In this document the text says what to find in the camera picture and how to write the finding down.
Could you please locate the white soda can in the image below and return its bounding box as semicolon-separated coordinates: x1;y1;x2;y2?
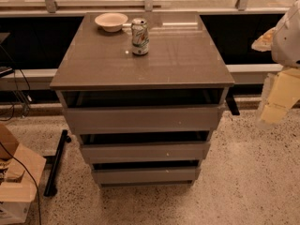
131;18;149;55

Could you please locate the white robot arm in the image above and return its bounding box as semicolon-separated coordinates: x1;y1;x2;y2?
251;0;300;128

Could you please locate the white bowl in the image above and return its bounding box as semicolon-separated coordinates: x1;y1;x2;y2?
95;13;128;33

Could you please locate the black metal stand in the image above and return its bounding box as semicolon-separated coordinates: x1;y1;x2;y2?
43;129;71;197

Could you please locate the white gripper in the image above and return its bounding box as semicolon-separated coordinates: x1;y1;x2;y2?
256;67;300;129

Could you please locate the grey drawer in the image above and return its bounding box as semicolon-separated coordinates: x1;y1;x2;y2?
92;167;201;185
81;142;210;164
64;106;224;135

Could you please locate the grey middle drawer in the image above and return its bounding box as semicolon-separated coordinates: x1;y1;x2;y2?
81;142;210;164

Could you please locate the cardboard box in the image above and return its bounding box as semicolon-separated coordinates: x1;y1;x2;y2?
0;125;46;225

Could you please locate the grey drawer cabinet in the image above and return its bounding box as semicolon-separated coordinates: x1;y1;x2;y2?
51;12;234;187

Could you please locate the black cable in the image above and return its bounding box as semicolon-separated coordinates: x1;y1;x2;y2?
0;141;43;225

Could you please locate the grey bottom drawer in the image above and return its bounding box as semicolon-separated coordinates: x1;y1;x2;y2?
92;167;201;185

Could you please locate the grey top drawer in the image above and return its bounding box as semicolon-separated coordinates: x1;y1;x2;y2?
64;106;224;135

